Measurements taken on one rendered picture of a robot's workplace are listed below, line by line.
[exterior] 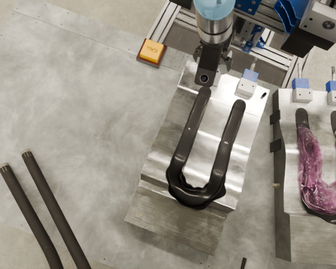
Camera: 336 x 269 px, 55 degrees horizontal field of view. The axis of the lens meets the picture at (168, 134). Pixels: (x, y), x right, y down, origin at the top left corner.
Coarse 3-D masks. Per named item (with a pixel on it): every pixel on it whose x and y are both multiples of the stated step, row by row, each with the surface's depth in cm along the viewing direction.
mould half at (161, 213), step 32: (192, 64) 97; (192, 96) 95; (224, 96) 95; (256, 96) 95; (160, 128) 91; (224, 128) 93; (256, 128) 93; (160, 160) 85; (192, 160) 86; (160, 192) 90; (160, 224) 88; (192, 224) 88; (224, 224) 88
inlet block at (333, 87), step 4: (332, 68) 102; (332, 72) 102; (332, 76) 101; (332, 80) 101; (328, 84) 100; (332, 84) 99; (328, 88) 100; (332, 88) 99; (328, 92) 100; (332, 92) 97; (328, 96) 99; (332, 96) 97; (328, 100) 99; (332, 100) 97; (328, 104) 99; (332, 104) 99
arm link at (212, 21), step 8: (200, 0) 57; (208, 0) 57; (216, 0) 57; (224, 0) 57; (232, 0) 58; (200, 8) 59; (208, 8) 58; (216, 8) 57; (224, 8) 58; (232, 8) 60; (200, 16) 62; (208, 16) 60; (216, 16) 60; (224, 16) 60; (232, 16) 64; (200, 24) 65; (208, 24) 63; (216, 24) 63; (224, 24) 63; (208, 32) 66; (216, 32) 66; (224, 32) 67
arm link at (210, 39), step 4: (232, 24) 67; (200, 32) 69; (228, 32) 68; (200, 36) 71; (204, 36) 69; (208, 36) 68; (212, 36) 67; (216, 36) 67; (220, 36) 68; (224, 36) 68; (228, 36) 70; (204, 40) 71; (208, 40) 70; (212, 40) 69; (216, 40) 69; (220, 40) 69; (224, 40) 70
